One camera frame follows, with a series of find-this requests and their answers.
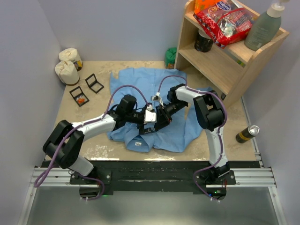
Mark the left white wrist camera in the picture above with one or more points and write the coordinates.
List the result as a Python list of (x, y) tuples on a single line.
[(150, 115)]

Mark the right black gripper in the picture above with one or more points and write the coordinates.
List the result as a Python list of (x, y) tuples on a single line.
[(163, 117)]

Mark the green lidded container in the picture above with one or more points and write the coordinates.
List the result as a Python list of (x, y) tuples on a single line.
[(170, 57)]

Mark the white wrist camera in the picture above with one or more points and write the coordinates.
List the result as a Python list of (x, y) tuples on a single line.
[(150, 115), (157, 98)]

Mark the blue button shirt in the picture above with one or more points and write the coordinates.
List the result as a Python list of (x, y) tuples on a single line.
[(142, 83)]

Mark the black stand rear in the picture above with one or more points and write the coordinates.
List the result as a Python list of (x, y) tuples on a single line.
[(94, 84)]

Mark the red candy bag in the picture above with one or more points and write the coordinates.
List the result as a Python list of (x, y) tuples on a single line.
[(226, 22)]

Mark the green pump bottle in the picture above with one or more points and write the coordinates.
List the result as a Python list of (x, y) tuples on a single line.
[(266, 26)]

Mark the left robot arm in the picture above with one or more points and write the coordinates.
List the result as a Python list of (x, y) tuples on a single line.
[(64, 143)]

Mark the white cloth bag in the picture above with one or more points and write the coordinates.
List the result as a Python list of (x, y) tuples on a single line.
[(72, 54), (67, 72)]

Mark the black stand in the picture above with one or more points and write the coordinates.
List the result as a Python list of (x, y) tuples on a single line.
[(78, 93), (94, 84)]

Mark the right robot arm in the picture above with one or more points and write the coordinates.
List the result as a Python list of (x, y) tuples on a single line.
[(211, 116)]

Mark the dark jar on shelf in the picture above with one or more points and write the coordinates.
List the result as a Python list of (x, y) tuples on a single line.
[(203, 42)]

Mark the orange snack box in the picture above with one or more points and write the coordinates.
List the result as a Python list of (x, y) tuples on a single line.
[(201, 5)]

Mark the dark glass bottle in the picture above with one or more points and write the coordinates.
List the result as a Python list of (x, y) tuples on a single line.
[(247, 134)]

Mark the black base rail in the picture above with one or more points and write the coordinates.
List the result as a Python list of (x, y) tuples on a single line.
[(165, 176)]

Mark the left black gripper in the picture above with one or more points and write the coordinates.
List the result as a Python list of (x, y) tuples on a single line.
[(142, 131)]

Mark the black stand front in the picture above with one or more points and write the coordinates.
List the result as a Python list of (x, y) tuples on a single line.
[(78, 93)]

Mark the white cloth bag rear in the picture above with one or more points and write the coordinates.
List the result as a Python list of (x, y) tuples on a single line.
[(72, 54)]

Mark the white cloth bag front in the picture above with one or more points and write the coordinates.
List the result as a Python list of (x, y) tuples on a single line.
[(67, 72)]

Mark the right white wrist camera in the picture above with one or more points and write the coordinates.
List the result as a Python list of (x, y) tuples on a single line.
[(157, 98)]

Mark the wooden shelf unit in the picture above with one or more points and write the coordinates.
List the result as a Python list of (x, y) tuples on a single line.
[(232, 69)]

